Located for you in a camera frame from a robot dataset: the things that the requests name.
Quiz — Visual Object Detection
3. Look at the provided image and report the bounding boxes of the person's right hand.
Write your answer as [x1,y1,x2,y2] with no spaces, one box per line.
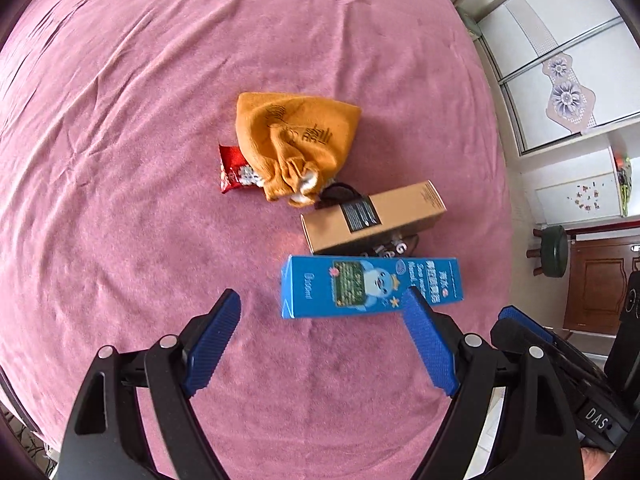
[580,447,617,480]

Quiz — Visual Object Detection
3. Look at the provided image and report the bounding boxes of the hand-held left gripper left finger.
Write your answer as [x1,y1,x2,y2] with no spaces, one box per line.
[54,288,242,480]

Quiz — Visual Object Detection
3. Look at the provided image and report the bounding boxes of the small black printed packet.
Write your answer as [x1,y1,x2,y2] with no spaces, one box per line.
[359,233,422,260]

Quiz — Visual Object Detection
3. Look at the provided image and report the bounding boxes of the orange drawstring pouch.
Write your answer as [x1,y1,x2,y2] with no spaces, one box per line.
[235,91,362,207]

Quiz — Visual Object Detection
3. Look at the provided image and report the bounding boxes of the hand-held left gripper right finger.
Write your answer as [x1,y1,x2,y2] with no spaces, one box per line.
[401,287,587,480]

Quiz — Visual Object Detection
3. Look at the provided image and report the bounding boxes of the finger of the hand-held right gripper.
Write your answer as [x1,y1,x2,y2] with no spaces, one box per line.
[498,306,608,392]
[489,319,591,411]

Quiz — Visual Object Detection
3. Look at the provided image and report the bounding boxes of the tangled cables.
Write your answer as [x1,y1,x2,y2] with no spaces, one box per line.
[0,407,58,468]

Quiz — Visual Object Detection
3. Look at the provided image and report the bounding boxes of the brown wooden door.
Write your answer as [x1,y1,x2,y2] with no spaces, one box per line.
[562,231,640,337]

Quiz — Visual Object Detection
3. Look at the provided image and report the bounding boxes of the white cabinet with stickers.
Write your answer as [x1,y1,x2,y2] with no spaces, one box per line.
[529,144,640,227]

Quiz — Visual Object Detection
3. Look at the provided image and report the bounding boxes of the round dark stool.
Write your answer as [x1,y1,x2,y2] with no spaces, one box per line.
[532,224,572,279]

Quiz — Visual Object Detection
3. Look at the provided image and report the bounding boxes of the green hanging toy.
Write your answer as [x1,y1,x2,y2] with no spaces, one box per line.
[618,156,633,217]

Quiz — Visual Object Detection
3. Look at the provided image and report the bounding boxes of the white sliding-door wardrobe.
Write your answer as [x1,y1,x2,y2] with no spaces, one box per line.
[472,0,640,157]

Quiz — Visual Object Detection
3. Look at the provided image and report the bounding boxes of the red patterned snack wrapper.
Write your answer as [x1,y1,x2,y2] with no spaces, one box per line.
[217,143,264,195]

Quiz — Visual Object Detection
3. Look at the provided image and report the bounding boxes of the brown cardboard box black label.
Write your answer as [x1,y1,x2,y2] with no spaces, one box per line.
[299,179,447,256]

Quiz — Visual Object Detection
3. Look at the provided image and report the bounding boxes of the blue carton box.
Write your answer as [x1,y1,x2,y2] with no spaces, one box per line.
[279,254,465,320]

